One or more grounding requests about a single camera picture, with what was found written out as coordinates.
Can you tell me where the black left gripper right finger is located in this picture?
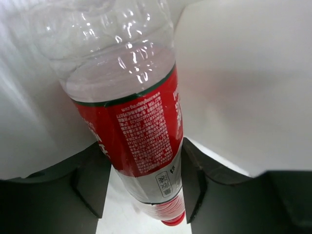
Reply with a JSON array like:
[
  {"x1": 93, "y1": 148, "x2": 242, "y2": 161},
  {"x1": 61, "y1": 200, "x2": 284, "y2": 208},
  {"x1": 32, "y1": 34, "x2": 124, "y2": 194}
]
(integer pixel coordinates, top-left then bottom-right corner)
[{"x1": 181, "y1": 138, "x2": 312, "y2": 234}]

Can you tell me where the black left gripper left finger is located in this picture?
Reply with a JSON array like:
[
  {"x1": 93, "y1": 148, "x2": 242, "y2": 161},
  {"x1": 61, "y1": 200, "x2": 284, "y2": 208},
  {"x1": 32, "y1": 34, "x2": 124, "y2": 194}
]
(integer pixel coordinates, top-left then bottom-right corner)
[{"x1": 0, "y1": 143, "x2": 111, "y2": 234}]

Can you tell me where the red label plastic bottle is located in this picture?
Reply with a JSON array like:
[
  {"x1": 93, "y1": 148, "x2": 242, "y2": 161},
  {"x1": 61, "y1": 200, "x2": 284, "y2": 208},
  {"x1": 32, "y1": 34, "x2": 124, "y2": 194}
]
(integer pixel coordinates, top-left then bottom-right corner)
[{"x1": 29, "y1": 0, "x2": 185, "y2": 226}]

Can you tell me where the white octagonal plastic bin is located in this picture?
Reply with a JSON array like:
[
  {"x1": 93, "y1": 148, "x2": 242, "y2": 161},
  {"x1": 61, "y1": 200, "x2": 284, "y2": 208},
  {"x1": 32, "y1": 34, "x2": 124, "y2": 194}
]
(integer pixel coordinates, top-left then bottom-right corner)
[{"x1": 170, "y1": 0, "x2": 312, "y2": 176}]

